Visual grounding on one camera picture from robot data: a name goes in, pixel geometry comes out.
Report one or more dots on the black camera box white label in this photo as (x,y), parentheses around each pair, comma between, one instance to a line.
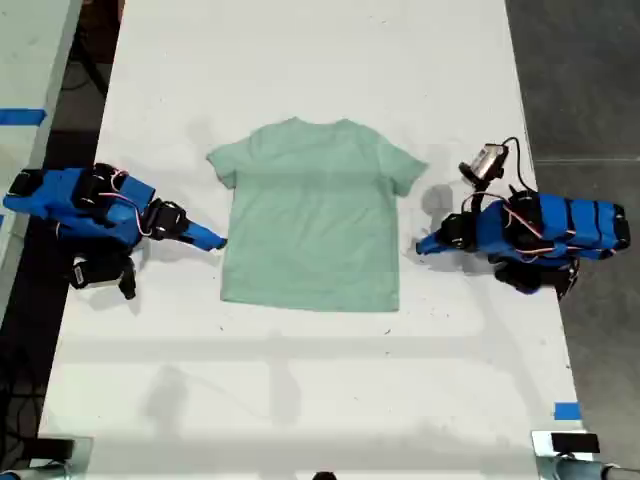
(92,272)

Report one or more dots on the pale green T-shirt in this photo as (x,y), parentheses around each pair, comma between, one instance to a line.
(310,220)

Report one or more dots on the blue tape strip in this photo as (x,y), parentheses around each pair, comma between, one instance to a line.
(567,411)
(22,117)

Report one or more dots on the short black camera stalk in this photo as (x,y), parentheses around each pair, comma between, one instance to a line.
(129,285)
(479,197)

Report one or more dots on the small black box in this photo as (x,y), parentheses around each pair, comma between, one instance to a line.
(56,448)
(575,443)

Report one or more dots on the black and silver camera box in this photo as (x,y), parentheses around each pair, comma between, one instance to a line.
(482,161)

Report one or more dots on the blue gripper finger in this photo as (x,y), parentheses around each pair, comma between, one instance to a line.
(202,231)
(197,242)
(434,238)
(437,247)

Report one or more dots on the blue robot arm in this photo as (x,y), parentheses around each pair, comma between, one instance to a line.
(60,192)
(575,225)

